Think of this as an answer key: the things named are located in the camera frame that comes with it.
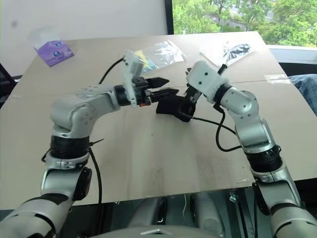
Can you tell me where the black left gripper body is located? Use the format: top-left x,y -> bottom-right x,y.
132,76 -> 152,107

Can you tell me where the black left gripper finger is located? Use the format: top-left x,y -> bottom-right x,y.
149,87 -> 179,103
146,77 -> 170,89

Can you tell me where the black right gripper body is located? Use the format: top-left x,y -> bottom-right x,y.
187,84 -> 204,103

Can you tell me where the black drawstring pouch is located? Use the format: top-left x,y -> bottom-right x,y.
155,95 -> 197,123

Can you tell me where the clear plastic bag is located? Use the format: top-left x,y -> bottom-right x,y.
134,40 -> 187,73

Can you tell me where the plastic bag with black print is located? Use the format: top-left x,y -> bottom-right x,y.
199,40 -> 256,67

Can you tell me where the clear tape strip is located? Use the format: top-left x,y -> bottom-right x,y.
265,74 -> 290,84

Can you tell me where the purple tissue pack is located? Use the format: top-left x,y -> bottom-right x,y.
33,39 -> 75,67

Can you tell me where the person in blue jeans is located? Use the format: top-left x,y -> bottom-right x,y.
288,73 -> 317,113

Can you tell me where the grey rounded robot body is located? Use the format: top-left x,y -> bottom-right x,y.
89,190 -> 232,238

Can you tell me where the black chair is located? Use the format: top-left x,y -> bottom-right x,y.
0,61 -> 17,110

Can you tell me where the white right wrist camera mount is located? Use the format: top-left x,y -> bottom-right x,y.
186,60 -> 229,104

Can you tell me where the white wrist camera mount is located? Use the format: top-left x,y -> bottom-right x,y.
120,50 -> 145,109
186,60 -> 229,104

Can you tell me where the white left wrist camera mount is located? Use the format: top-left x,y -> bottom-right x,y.
120,50 -> 145,109

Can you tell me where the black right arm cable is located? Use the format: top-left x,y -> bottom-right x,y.
190,63 -> 243,152

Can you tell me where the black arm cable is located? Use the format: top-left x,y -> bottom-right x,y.
88,56 -> 125,205
190,63 -> 243,152

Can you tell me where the black window frame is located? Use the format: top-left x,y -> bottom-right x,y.
165,0 -> 174,35

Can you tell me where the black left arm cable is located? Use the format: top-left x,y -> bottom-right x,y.
88,56 -> 125,205

